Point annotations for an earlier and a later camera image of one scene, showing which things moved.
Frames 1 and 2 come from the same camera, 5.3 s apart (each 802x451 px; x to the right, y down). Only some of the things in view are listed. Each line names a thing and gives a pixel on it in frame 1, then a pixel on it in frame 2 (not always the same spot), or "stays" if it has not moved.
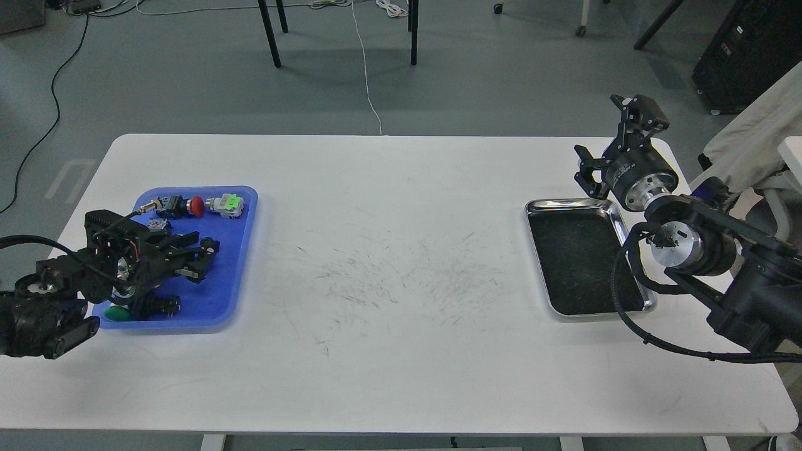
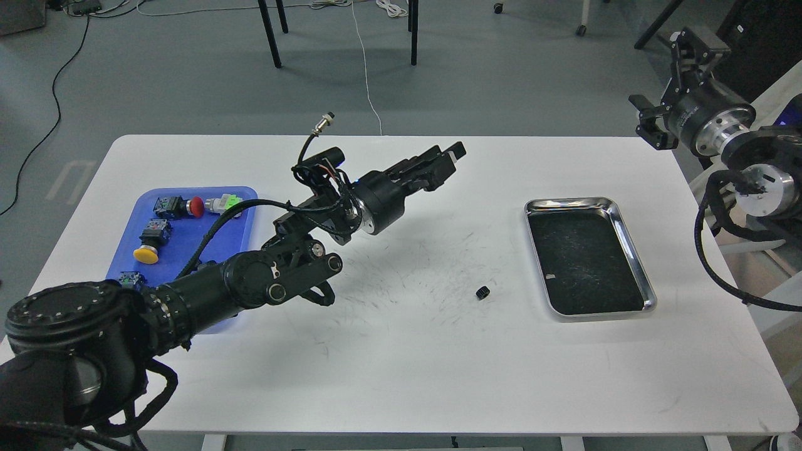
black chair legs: x=413 y=15 stays
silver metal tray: x=577 y=242 stays
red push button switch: x=177 y=207 stays
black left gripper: x=130 y=258 → x=380 y=196
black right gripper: x=634 y=174 → x=707 y=113
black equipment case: x=759 y=40 stays
